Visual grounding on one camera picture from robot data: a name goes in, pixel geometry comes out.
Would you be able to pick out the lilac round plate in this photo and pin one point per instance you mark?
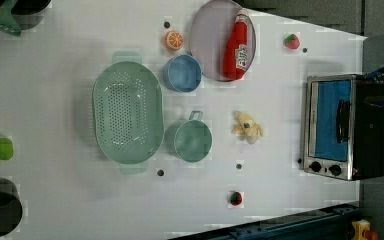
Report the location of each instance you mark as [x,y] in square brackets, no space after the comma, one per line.
[210,31]

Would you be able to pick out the toy strawberry near plate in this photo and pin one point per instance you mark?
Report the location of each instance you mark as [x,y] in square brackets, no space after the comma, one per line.
[292,42]

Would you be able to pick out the toy orange half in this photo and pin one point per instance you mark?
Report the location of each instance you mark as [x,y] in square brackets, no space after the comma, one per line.
[173,40]

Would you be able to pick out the green toy lime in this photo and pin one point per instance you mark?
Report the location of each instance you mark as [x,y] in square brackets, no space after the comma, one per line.
[6,149]

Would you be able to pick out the green slotted spatula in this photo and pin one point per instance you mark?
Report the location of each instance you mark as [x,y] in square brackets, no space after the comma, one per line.
[7,22]

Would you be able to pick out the yellow red clamp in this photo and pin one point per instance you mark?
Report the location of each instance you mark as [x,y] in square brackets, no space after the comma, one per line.
[363,231]

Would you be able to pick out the silver black toaster oven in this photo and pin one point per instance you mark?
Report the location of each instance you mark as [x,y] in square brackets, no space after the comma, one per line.
[343,132]

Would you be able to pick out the yellow peeled toy banana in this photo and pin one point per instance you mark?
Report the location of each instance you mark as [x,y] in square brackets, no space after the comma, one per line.
[247,127]

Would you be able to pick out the toy strawberry near edge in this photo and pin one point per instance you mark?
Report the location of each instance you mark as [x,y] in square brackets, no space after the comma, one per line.
[235,198]

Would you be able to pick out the blue bowl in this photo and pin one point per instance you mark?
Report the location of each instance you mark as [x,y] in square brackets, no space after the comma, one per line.
[182,73]

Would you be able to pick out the red ketchup bottle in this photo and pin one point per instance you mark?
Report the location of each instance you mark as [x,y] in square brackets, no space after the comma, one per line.
[235,60]

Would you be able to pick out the green oval colander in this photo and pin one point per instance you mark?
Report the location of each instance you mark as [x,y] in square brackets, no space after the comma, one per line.
[128,112]

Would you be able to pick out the black pot top corner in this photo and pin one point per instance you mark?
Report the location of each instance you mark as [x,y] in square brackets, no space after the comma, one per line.
[29,13]

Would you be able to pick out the green mug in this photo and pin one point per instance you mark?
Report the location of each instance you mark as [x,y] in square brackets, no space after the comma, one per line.
[190,140]

